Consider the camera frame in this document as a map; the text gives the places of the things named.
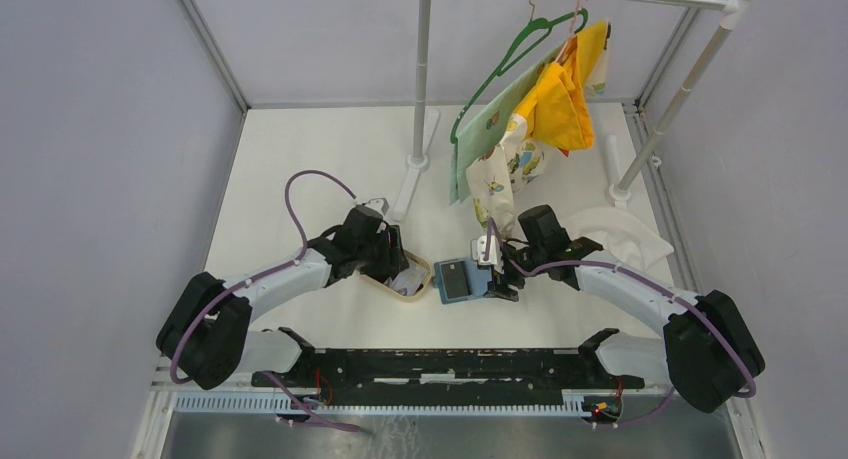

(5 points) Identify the beige oval card tray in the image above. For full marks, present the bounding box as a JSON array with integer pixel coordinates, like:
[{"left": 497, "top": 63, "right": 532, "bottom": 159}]
[{"left": 357, "top": 251, "right": 434, "bottom": 303}]

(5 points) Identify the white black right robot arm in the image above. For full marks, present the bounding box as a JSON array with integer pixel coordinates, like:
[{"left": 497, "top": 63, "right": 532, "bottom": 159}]
[{"left": 472, "top": 205, "right": 766, "bottom": 413}]

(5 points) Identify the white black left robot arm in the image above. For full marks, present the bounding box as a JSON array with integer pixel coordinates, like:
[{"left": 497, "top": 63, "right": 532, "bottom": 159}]
[{"left": 155, "top": 204, "right": 409, "bottom": 390}]

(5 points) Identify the white cartoon print garment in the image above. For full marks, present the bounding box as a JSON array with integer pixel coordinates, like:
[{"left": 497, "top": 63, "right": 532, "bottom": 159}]
[{"left": 464, "top": 22, "right": 613, "bottom": 239}]

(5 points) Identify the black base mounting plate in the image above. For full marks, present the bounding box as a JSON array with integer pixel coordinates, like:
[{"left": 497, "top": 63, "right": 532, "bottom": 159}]
[{"left": 274, "top": 348, "right": 645, "bottom": 406}]

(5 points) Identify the white crumpled cloth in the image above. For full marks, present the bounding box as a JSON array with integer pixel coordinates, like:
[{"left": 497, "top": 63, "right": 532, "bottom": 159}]
[{"left": 565, "top": 207, "right": 674, "bottom": 271}]

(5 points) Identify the mint cartoon print cloth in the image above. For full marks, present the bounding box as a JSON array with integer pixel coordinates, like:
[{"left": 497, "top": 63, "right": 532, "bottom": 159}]
[{"left": 449, "top": 50, "right": 555, "bottom": 205}]

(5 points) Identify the yellow child shirt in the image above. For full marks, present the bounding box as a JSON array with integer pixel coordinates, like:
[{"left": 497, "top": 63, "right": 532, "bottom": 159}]
[{"left": 514, "top": 20, "right": 612, "bottom": 155}]

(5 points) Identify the green clothes hanger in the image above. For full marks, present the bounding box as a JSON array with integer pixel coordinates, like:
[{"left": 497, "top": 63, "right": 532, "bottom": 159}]
[{"left": 450, "top": 8, "right": 589, "bottom": 145}]

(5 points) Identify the pink clothes hanger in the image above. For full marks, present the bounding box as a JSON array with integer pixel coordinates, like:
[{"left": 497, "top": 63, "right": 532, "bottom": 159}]
[{"left": 527, "top": 0, "right": 595, "bottom": 66}]

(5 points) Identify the silver white clothes rack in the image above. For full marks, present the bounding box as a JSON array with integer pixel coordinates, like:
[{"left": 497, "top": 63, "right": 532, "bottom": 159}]
[{"left": 392, "top": 0, "right": 763, "bottom": 223}]

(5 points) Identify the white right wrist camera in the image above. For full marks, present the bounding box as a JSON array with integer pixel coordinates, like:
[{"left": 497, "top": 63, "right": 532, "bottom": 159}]
[{"left": 471, "top": 236, "right": 503, "bottom": 270}]

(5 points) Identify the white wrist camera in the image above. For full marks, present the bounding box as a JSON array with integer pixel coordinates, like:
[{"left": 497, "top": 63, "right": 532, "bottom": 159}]
[
  {"left": 361, "top": 197, "right": 390, "bottom": 218},
  {"left": 471, "top": 236, "right": 503, "bottom": 270}
]

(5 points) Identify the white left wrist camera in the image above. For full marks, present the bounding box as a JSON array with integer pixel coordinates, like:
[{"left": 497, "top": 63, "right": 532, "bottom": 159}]
[{"left": 361, "top": 197, "right": 390, "bottom": 218}]

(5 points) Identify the white slotted cable duct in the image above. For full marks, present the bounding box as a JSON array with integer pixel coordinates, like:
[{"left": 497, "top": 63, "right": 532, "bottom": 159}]
[{"left": 173, "top": 391, "right": 591, "bottom": 418}]

